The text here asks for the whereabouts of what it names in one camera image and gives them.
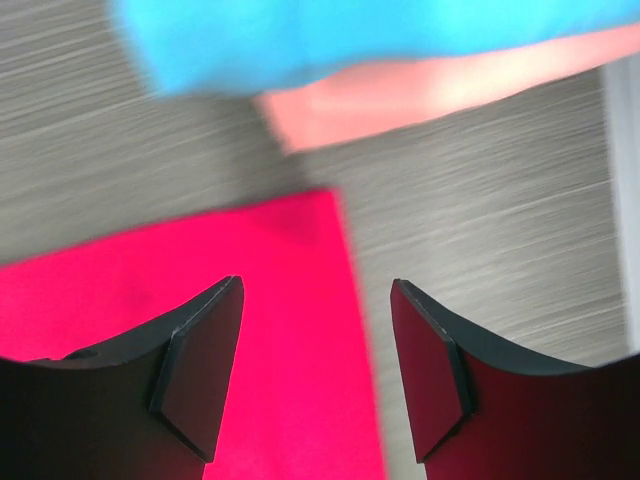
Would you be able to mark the red pink t shirt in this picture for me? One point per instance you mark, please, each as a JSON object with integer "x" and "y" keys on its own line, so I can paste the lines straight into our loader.
{"x": 301, "y": 403}

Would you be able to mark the folded salmon t shirt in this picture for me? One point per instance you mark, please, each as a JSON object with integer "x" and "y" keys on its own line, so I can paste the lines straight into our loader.
{"x": 375, "y": 98}

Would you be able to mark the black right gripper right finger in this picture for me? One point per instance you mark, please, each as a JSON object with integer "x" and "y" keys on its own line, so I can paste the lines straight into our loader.
{"x": 483, "y": 407}

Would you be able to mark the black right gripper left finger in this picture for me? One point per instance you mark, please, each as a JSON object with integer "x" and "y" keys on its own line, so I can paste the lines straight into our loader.
{"x": 146, "y": 404}

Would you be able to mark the folded turquoise t shirt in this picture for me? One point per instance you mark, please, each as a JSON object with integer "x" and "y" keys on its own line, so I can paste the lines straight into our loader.
{"x": 248, "y": 47}

